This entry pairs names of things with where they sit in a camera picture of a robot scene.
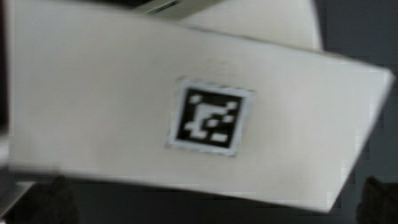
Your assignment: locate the white cabinet body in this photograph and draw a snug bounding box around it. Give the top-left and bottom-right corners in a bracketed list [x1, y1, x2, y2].
[133, 0, 323, 51]

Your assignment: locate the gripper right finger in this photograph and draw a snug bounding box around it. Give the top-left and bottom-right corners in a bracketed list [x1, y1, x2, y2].
[355, 177, 398, 224]

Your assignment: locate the long white cabinet top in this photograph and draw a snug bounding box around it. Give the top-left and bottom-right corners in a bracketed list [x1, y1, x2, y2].
[5, 0, 394, 211]

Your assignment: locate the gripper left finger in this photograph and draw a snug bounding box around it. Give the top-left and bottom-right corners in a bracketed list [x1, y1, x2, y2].
[0, 176, 80, 224]

